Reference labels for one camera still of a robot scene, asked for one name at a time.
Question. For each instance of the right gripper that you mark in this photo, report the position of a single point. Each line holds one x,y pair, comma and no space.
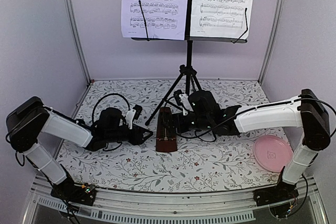
180,127

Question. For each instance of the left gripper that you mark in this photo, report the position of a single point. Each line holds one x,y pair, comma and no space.
137,137

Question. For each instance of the brown metronome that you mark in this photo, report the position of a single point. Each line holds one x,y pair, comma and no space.
165,132

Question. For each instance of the black music stand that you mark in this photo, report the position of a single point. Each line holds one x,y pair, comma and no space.
187,71

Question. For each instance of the purple sheet music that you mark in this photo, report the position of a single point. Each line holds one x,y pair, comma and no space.
153,19

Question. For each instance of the white sheet music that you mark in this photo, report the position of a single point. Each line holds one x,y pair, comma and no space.
220,18

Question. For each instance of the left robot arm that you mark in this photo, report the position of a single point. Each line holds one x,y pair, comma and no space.
30,119

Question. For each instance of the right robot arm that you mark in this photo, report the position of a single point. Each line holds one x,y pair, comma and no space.
202,112

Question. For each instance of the floral table mat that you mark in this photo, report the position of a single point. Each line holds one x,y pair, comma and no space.
198,165

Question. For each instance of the pink plate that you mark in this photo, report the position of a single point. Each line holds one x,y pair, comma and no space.
272,153

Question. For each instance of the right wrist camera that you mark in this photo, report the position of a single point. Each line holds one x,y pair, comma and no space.
181,100

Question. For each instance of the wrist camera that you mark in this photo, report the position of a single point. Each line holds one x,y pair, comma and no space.
181,100
133,114

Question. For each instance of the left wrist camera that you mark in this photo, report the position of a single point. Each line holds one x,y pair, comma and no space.
133,114

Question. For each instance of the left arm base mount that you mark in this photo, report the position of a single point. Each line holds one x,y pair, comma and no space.
68,191

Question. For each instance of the front aluminium rail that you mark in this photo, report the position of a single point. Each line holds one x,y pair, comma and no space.
120,206

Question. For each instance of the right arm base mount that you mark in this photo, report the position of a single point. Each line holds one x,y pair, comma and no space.
280,199

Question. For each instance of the left aluminium frame post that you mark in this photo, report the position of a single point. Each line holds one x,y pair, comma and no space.
76,38

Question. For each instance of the aluminium frame post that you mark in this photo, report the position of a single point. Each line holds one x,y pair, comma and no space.
76,38
271,41

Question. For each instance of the right aluminium frame post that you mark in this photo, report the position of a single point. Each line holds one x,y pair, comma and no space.
271,41

